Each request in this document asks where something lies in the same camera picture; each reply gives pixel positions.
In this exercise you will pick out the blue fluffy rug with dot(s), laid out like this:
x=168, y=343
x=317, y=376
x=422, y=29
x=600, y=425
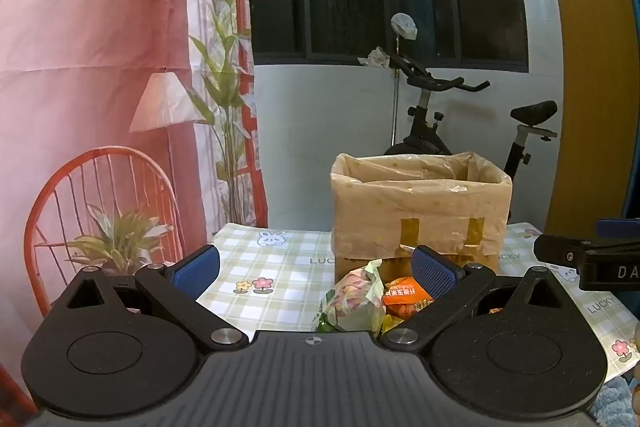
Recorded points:
x=617, y=402

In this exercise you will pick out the checked tablecloth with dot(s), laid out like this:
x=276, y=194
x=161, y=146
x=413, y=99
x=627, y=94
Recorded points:
x=280, y=272

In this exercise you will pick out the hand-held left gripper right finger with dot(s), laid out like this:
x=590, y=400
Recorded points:
x=431, y=272

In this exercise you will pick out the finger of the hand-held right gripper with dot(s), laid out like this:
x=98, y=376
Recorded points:
x=555, y=248
x=620, y=228

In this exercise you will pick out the orange snack packet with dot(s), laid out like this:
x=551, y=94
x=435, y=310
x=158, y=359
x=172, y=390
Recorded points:
x=405, y=297

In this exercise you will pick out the black exercise bike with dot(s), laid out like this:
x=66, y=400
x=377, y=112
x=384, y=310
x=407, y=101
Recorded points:
x=425, y=127

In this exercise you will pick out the metal pole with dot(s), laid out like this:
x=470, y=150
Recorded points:
x=396, y=107

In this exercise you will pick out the cardboard box with plastic liner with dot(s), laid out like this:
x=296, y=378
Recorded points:
x=415, y=212

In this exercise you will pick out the floral green snack packet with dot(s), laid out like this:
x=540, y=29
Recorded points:
x=352, y=299

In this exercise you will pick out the white plastic bag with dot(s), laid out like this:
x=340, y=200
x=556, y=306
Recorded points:
x=404, y=26

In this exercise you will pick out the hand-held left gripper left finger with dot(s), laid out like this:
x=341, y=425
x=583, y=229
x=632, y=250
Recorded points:
x=197, y=269

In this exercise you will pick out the crumpled white cloth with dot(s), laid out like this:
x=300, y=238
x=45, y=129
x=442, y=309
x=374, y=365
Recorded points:
x=374, y=58

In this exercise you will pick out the wooden door panel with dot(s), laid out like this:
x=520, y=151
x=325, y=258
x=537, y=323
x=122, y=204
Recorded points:
x=585, y=82

